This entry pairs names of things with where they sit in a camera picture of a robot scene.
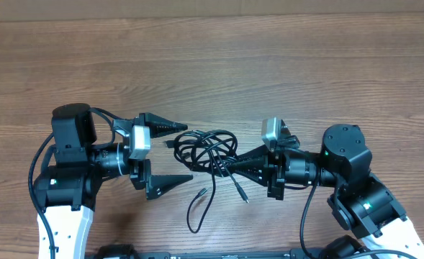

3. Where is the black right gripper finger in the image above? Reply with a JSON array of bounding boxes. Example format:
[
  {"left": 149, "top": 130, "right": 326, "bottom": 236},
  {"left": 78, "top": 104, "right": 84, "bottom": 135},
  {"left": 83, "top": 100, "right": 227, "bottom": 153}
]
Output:
[
  {"left": 237, "top": 145, "right": 269, "bottom": 161},
  {"left": 227, "top": 158, "right": 268, "bottom": 186}
]

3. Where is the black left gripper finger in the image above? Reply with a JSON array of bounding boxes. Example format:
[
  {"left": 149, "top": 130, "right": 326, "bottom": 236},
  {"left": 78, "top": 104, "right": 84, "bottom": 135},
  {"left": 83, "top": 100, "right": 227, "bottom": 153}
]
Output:
[
  {"left": 145, "top": 175, "right": 193, "bottom": 200},
  {"left": 139, "top": 113, "right": 188, "bottom": 138}
]

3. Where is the black USB cable blue plug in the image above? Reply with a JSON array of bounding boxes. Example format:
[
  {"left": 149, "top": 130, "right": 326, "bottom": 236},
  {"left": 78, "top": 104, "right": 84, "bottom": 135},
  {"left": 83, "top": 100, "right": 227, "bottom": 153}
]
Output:
[{"left": 165, "top": 136, "right": 240, "bottom": 235}]

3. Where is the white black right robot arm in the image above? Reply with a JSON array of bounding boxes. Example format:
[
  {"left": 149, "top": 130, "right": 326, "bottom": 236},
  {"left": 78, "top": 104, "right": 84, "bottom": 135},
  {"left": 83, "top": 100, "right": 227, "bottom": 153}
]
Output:
[{"left": 229, "top": 121, "right": 424, "bottom": 258}]

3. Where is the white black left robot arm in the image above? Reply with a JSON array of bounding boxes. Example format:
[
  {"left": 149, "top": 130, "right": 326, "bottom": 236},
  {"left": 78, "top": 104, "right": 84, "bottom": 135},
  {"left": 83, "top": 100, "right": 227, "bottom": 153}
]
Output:
[{"left": 28, "top": 103, "right": 192, "bottom": 258}]

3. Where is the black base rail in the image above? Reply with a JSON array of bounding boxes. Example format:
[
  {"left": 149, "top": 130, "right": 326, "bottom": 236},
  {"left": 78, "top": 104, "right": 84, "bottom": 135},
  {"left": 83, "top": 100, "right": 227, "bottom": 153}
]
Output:
[{"left": 85, "top": 235, "right": 378, "bottom": 259}]

